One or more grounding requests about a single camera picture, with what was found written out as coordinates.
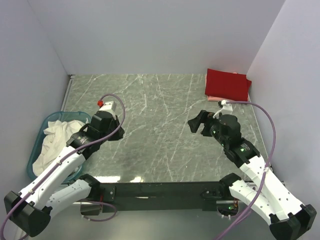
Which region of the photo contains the folded red t-shirt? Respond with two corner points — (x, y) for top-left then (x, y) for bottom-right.
(204, 68), (252, 104)

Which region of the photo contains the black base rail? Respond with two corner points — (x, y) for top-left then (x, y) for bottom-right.
(84, 181), (236, 211)

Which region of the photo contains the teal plastic basket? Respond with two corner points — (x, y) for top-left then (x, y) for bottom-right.
(26, 111), (92, 181)

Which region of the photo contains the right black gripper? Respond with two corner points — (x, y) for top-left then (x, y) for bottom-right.
(187, 109), (228, 147)

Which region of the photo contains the folded pink t-shirt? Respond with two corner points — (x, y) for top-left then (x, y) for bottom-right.
(204, 72), (250, 105)

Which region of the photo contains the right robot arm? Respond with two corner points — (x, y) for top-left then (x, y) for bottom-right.
(187, 110), (317, 240)

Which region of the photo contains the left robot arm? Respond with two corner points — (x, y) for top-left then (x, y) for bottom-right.
(4, 109), (124, 237)

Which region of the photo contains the white t-shirt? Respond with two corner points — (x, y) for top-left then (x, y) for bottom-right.
(32, 120), (85, 177)

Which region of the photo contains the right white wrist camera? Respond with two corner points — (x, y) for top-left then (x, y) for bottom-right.
(213, 99), (233, 119)

